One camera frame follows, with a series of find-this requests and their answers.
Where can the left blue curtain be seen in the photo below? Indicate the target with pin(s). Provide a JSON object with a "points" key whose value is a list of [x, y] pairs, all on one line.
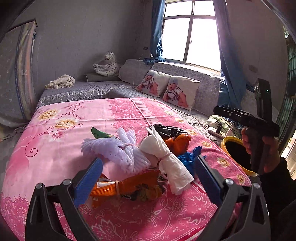
{"points": [[156, 48]]}

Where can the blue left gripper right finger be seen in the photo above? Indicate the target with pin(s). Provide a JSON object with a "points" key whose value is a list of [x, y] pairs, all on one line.
{"points": [[210, 180]]}

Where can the window with frame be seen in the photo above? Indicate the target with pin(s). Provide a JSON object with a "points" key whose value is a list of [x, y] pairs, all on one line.
{"points": [[190, 34]]}

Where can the yellow rim trash bin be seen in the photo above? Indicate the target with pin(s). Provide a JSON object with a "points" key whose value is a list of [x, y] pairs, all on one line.
{"points": [[235, 149]]}

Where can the grey quilted sofa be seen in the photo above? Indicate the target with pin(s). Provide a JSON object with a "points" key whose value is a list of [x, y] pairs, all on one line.
{"points": [[126, 85]]}

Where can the blue plastic bag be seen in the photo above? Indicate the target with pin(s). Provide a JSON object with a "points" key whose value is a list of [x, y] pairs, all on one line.
{"points": [[188, 159]]}

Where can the beige crumpled cloth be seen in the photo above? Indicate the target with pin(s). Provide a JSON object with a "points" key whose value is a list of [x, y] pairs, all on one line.
{"points": [[63, 81]]}

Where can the white tiger plush toy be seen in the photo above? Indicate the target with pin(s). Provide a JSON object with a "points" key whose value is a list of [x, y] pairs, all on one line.
{"points": [[107, 66]]}

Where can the baby print pillow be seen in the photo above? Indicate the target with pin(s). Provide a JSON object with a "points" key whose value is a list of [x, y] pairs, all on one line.
{"points": [[181, 91], [154, 83]]}

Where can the right baby print pillow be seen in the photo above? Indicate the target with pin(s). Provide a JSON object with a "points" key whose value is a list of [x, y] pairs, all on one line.
{"points": [[181, 91]]}

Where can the white power strip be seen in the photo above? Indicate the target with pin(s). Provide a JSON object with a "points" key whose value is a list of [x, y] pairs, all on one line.
{"points": [[218, 132]]}

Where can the orange peel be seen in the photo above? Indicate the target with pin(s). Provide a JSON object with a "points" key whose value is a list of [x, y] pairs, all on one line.
{"points": [[178, 145]]}

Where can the left baby print pillow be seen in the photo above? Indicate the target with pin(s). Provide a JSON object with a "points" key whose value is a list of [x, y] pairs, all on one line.
{"points": [[154, 83]]}

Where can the right blue curtain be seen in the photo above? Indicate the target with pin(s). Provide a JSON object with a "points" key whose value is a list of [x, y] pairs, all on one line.
{"points": [[235, 84]]}

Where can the grey bolster cushion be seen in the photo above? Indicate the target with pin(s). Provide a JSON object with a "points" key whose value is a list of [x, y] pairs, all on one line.
{"points": [[94, 77]]}

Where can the black plastic bag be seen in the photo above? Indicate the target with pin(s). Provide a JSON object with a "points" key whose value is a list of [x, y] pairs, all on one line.
{"points": [[168, 131]]}

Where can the person's right forearm black sleeve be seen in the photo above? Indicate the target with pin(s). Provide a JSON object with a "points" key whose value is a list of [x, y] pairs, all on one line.
{"points": [[279, 193]]}

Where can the leaning patterned mattress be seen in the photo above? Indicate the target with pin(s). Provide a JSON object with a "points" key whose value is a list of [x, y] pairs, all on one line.
{"points": [[18, 97]]}

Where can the white tissue bundle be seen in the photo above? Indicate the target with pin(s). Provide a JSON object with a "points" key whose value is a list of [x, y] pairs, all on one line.
{"points": [[179, 178]]}

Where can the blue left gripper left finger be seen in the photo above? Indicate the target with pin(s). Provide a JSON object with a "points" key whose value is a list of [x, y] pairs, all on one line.
{"points": [[85, 180]]}

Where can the orange snack wrapper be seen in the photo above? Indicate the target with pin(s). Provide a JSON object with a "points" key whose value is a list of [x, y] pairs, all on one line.
{"points": [[145, 186]]}

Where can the blue curtain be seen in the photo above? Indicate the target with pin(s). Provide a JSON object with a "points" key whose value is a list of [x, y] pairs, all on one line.
{"points": [[235, 84], [156, 48]]}

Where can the grey back cushion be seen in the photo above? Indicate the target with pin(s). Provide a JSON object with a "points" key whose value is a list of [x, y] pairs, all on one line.
{"points": [[133, 71]]}

